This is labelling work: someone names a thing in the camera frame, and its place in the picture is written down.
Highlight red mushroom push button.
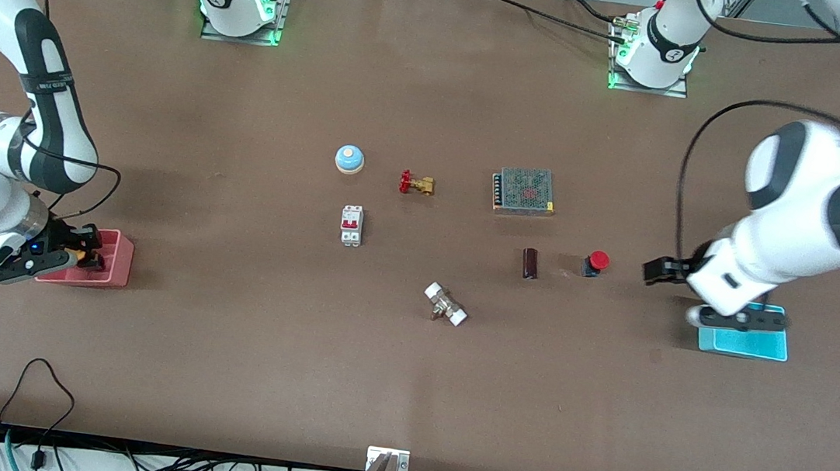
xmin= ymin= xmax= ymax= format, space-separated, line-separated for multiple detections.
xmin=581 ymin=249 xmax=612 ymax=280

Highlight pink plastic open box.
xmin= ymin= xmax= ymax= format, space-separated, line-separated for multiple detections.
xmin=34 ymin=221 xmax=137 ymax=292

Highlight teal plastic open box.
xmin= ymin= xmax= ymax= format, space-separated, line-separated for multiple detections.
xmin=695 ymin=297 xmax=794 ymax=363

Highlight perforated metal power supply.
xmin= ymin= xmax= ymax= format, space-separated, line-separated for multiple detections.
xmin=489 ymin=164 xmax=560 ymax=219

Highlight metal pipe fitting white ends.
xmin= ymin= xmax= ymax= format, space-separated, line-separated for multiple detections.
xmin=420 ymin=281 xmax=471 ymax=327

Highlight blue white call bell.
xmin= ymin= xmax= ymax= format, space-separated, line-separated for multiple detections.
xmin=333 ymin=143 xmax=367 ymax=177

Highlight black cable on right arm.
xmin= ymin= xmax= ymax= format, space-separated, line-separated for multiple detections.
xmin=13 ymin=108 xmax=128 ymax=229

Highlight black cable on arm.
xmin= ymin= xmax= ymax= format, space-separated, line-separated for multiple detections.
xmin=670 ymin=92 xmax=840 ymax=274
xmin=13 ymin=108 xmax=128 ymax=229

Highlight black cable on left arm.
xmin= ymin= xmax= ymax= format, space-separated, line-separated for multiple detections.
xmin=670 ymin=92 xmax=840 ymax=274

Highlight black looped table cable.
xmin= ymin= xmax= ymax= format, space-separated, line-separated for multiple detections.
xmin=0 ymin=354 xmax=80 ymax=471

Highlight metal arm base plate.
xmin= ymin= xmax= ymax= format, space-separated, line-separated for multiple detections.
xmin=605 ymin=12 xmax=698 ymax=100
xmin=199 ymin=0 xmax=291 ymax=49

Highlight brass valve red handle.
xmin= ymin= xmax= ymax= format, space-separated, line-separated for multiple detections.
xmin=398 ymin=170 xmax=437 ymax=198

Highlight white circuit breaker red switch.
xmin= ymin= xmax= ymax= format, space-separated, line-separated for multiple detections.
xmin=338 ymin=203 xmax=366 ymax=248

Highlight black cable to base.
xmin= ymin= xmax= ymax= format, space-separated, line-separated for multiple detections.
xmin=479 ymin=0 xmax=626 ymax=43

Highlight white metal bracket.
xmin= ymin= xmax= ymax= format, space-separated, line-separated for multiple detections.
xmin=365 ymin=445 xmax=412 ymax=471

